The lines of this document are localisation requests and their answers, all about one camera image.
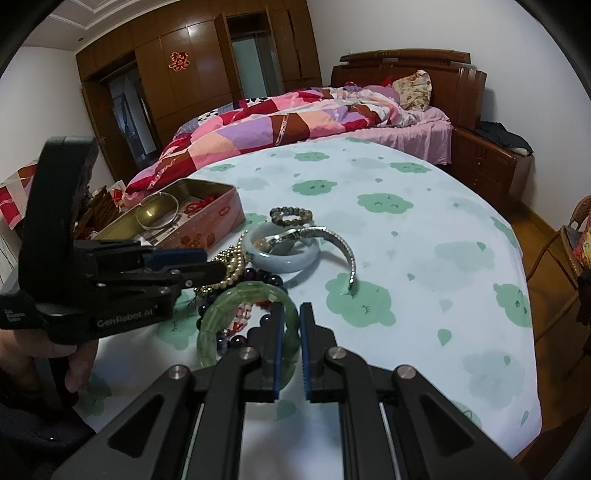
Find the red paper decoration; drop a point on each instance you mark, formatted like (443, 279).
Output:
(178, 61)

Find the wooden wardrobe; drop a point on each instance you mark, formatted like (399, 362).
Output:
(203, 92)

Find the wooden bed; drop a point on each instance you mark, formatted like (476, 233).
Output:
(360, 76)

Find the wicker chair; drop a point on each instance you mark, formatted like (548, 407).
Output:
(554, 240)

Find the patchwork quilt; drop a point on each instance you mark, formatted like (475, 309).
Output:
(258, 124)

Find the pale grey jade bangle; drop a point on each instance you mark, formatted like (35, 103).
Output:
(277, 266)

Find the red and white paper bag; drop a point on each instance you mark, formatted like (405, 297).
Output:
(115, 191)

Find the pink tin box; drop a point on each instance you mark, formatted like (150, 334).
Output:
(222, 213)

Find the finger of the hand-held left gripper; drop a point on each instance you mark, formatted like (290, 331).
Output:
(178, 259)
(207, 273)

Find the dark clothes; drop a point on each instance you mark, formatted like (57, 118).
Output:
(503, 136)

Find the wooden nightstand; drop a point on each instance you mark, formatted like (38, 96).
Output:
(480, 161)

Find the silver rhinestone bangle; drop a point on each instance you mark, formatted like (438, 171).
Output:
(348, 258)

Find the colourful chair cushion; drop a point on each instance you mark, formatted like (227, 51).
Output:
(584, 244)

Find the red and white patchwork cloth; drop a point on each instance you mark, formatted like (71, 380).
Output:
(11, 203)

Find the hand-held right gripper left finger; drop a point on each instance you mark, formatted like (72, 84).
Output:
(277, 350)

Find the floral pillow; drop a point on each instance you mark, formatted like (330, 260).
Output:
(413, 90)

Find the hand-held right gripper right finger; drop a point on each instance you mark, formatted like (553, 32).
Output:
(305, 355)

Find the person's left hand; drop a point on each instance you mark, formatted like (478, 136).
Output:
(82, 369)

